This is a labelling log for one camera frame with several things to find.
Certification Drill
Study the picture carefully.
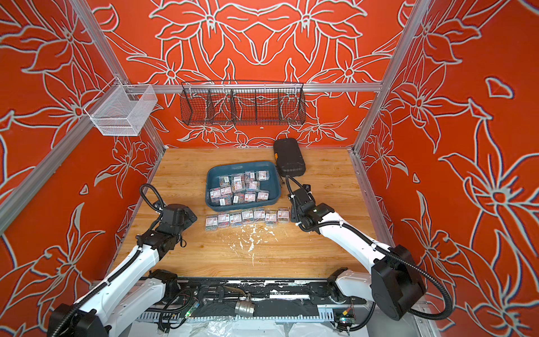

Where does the removed paper clip box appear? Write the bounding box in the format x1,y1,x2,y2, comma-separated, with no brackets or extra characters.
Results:
218,212,230,228
241,209,254,225
277,207,291,223
253,208,266,223
230,212,243,227
204,215,218,231

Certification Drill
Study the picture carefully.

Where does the blue plastic storage tray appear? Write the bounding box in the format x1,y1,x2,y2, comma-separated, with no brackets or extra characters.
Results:
205,161,282,212

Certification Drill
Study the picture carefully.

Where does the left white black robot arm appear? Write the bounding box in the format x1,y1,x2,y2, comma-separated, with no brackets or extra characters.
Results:
46,183,197,336

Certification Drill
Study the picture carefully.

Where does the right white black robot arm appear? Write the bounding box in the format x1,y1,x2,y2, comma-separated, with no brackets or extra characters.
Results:
285,176,454,321

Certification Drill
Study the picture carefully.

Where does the black tool case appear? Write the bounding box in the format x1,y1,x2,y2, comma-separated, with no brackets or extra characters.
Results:
273,138,306,178

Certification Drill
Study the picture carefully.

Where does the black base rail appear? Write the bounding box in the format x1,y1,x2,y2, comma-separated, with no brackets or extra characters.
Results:
142,277,371,320

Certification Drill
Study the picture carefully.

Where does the white wire wall basket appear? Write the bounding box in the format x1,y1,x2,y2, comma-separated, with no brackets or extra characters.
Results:
83,77,158,137

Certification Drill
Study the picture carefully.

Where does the black wire wall basket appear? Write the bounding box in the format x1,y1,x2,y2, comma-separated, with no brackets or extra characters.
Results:
179,81,307,126

